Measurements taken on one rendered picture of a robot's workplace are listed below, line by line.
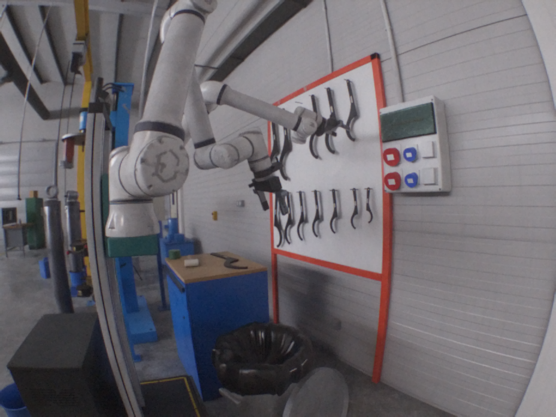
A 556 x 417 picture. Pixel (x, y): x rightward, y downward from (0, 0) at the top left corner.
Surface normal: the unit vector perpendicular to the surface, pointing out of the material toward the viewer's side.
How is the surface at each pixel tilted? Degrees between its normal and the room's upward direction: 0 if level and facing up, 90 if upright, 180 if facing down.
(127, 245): 90
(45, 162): 90
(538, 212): 90
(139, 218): 68
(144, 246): 90
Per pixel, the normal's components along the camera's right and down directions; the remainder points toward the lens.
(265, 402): 0.03, 0.09
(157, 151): 0.71, 0.06
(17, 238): 0.53, 0.02
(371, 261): -0.84, 0.04
